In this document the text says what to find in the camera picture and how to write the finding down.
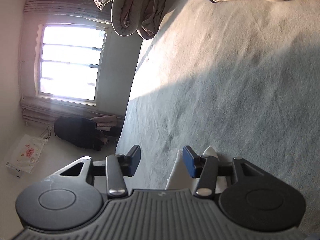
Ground dark clothes hanging in corner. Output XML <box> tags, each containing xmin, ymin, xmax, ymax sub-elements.
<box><xmin>54</xmin><ymin>115</ymin><xmax>123</xmax><ymax>151</ymax></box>

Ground white Winnie the Pooh sweatshirt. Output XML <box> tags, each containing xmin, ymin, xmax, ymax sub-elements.
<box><xmin>165</xmin><ymin>146</ymin><xmax>227</xmax><ymax>193</ymax></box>

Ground beige patterned curtain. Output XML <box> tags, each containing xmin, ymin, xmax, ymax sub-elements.
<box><xmin>23</xmin><ymin>0</ymin><xmax>112</xmax><ymax>24</ymax></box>

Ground window with bars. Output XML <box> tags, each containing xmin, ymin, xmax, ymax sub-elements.
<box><xmin>36</xmin><ymin>23</ymin><xmax>108</xmax><ymax>106</ymax></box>

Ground folded beige pink comforter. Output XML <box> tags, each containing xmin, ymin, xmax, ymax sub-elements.
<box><xmin>93</xmin><ymin>0</ymin><xmax>166</xmax><ymax>40</ymax></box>

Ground grey bed sheet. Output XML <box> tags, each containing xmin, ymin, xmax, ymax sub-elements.
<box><xmin>116</xmin><ymin>0</ymin><xmax>319</xmax><ymax>233</ymax></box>

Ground white printed bag on wall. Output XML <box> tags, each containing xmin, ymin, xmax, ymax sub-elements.
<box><xmin>5</xmin><ymin>126</ymin><xmax>52</xmax><ymax>178</ymax></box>

